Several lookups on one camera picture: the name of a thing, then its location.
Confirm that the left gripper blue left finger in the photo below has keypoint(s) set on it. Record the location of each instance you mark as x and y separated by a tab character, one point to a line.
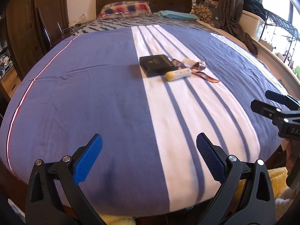
87	156

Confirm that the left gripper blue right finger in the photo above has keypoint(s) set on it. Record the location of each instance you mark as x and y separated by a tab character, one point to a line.
213	156

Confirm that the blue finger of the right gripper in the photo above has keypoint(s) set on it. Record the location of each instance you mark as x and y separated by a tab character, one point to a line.
266	110
289	101

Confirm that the person's right hand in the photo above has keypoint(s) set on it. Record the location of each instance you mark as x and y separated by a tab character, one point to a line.
290	156

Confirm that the brown ribbon wrapper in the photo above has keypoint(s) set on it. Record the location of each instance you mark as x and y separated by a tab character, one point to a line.
198	68

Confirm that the white storage box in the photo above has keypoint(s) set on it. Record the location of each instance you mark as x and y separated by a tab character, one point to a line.
252	24

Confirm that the black metal rack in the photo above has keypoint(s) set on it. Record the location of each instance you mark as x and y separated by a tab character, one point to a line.
281	34

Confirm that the white yellow tube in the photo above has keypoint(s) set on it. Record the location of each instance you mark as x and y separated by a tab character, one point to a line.
178	74

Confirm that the blue white striped bedspread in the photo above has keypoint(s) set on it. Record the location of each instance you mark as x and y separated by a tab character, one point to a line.
149	165

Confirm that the black flat box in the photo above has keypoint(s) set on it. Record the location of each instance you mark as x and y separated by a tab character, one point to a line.
156	65

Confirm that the brown patterned cushion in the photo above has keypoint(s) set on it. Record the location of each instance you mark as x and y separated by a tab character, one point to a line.
207	12

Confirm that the brown curtain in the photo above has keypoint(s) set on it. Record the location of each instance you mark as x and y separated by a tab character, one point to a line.
230	12

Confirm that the teal pillow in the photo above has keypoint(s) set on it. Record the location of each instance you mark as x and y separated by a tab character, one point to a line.
177	15

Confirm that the black white patterned sheet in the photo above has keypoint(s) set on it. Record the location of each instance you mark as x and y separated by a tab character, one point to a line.
99	25

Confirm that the dark wooden wardrobe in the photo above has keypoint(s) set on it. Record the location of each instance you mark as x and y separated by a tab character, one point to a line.
33	27

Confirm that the red blue plaid pillow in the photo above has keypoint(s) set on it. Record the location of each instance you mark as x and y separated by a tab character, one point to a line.
125	9

